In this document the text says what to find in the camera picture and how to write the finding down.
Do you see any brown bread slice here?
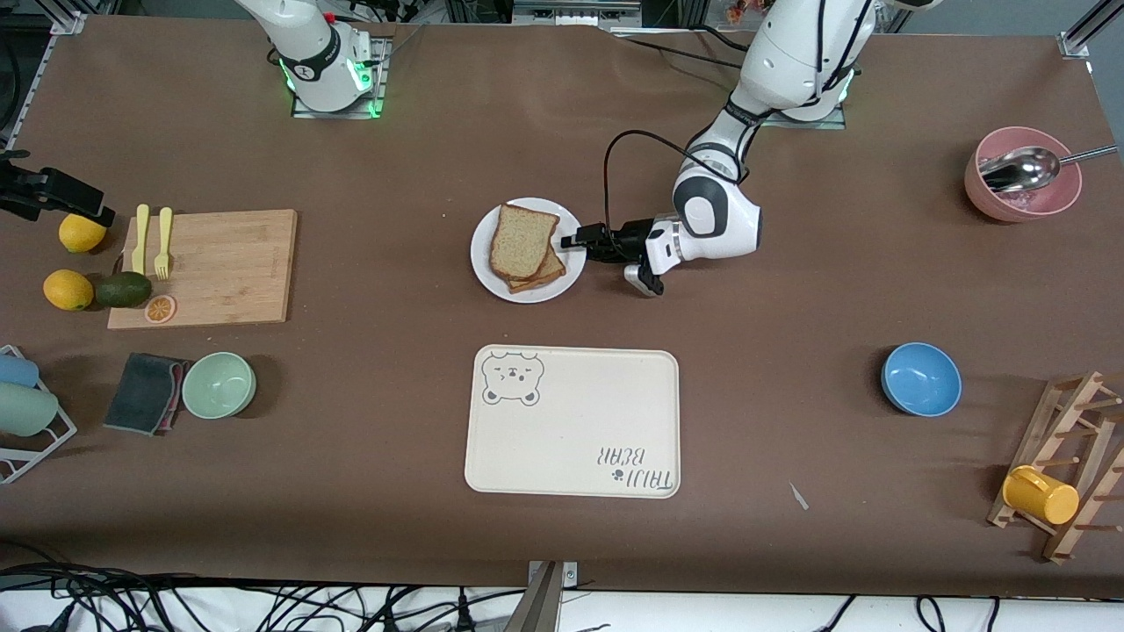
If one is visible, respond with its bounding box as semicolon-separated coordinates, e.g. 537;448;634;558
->
489;204;561;283
508;246;567;294

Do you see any white round plate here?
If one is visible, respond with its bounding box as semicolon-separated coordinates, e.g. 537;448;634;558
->
471;197;587;305

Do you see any yellow lemon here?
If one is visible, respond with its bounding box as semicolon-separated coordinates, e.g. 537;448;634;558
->
59;215;107;254
43;269;95;312

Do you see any dark green avocado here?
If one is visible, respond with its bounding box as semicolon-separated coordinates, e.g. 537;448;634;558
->
95;271;153;309

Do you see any cream bear print tray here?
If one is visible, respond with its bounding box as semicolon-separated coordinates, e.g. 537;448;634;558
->
464;344;681;499

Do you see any wooden cutting board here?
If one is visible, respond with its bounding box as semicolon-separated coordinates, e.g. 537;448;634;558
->
107;209;298;331

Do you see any grey folded cloth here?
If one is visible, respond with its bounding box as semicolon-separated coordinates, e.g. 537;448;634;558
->
103;352;190;436

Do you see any pale green cup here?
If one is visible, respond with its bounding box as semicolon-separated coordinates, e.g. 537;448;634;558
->
0;383;60;437

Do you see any pale green bowl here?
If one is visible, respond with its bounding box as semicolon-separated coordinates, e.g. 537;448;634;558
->
182;352;257;420

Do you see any blue bowl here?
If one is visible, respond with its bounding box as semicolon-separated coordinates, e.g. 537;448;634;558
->
881;342;962;418

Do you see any pink bowl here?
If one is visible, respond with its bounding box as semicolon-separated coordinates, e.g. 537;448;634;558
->
964;126;1083;223

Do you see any metal ladle spoon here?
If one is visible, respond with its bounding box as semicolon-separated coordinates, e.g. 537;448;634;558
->
979;145;1120;194

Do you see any wooden peg rack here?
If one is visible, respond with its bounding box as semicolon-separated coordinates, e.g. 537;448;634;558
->
986;370;1124;564

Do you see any yellow mug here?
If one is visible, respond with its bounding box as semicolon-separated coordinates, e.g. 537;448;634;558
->
1002;465;1080;526

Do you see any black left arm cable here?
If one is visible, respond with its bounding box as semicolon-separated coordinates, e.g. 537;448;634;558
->
602;130;747;233

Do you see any aluminium frame rail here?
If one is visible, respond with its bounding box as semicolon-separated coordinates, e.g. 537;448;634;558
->
0;9;89;168
1058;0;1124;61

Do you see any black cable on table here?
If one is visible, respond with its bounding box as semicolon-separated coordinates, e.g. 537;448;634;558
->
615;28;749;75

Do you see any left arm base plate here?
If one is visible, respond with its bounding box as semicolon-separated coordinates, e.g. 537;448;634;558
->
760;105;847;131

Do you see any white wire rack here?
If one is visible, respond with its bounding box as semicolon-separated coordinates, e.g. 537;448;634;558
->
0;344;78;485

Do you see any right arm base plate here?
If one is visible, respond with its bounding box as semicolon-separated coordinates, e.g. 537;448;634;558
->
292;35;393;119

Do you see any grey metal mount post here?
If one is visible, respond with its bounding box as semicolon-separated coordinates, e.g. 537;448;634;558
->
503;560;580;632

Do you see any black cable bundle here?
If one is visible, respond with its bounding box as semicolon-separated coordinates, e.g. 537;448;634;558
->
0;562;528;632

